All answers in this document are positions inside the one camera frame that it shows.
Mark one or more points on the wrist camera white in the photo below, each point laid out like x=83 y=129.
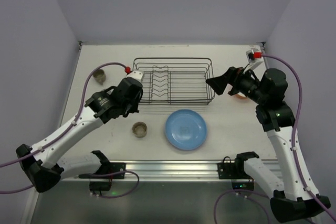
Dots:
x=255 y=59
x=137 y=75

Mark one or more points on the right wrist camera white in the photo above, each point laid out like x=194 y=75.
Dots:
x=255 y=59

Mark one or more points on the aluminium rail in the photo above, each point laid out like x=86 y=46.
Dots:
x=165 y=170

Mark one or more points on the speckled grey cup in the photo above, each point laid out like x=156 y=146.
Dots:
x=139 y=129

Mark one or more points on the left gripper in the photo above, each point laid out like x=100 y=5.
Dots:
x=132 y=99

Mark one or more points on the black wire dish rack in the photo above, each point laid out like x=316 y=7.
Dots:
x=177 y=80

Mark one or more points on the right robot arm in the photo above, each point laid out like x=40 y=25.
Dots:
x=293 y=196

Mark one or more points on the orange white bowl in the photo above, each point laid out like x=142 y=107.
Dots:
x=240 y=96

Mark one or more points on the blue plate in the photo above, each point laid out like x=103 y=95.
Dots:
x=185 y=130

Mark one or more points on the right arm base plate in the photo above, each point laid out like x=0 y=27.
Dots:
x=225 y=170

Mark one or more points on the grey-green cup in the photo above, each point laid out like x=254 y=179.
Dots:
x=99 y=76

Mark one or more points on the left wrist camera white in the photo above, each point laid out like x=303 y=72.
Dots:
x=137 y=75

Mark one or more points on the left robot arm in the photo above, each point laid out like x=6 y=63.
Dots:
x=44 y=163

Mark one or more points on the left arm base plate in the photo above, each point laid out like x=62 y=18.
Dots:
x=116 y=169

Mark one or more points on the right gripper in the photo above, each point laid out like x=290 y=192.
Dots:
x=233 y=81

